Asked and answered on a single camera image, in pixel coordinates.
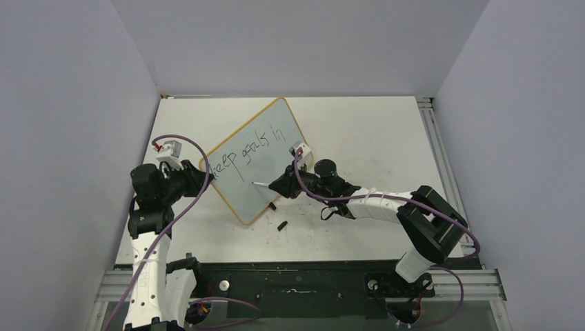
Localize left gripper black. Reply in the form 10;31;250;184
159;159;214;205

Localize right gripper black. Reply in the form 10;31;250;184
270;160;331;200

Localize yellow framed whiteboard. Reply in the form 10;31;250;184
199;97;307;225

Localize black marker cap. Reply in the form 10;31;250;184
277;221;288;232

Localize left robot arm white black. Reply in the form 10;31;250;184
122;160;214;330

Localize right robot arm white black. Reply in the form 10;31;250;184
268;159;468;295

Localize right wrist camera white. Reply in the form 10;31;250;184
289;141;313;167

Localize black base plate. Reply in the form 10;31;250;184
167;258;475;325

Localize aluminium frame rail right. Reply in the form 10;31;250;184
415;97;479;257

